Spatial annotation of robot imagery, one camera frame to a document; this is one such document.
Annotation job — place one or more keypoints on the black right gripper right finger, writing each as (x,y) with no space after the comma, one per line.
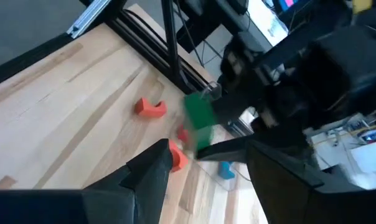
(300,199)

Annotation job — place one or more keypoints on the red arch block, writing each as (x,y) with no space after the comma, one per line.
(182,134)
(147,110)

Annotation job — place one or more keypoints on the silver aluminium rail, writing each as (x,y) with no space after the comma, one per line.
(88,18)

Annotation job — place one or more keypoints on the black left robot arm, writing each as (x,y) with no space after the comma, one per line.
(346,68)

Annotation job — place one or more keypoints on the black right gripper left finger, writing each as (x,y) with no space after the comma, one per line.
(138,193)

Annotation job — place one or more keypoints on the laptop with pink screen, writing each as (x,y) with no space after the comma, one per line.
(287,3)

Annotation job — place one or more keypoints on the blue arch block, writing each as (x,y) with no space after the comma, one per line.
(225,172)

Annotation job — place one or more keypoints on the black aluminium table frame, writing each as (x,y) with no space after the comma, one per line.
(172,37)

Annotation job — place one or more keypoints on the red rectangular block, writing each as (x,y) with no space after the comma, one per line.
(178,158)

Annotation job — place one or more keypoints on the green long block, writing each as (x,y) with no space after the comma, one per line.
(200,115)

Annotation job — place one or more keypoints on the dark grey desk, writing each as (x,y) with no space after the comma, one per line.
(206,28)

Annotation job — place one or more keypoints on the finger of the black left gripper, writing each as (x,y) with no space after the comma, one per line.
(222,151)
(230,107)

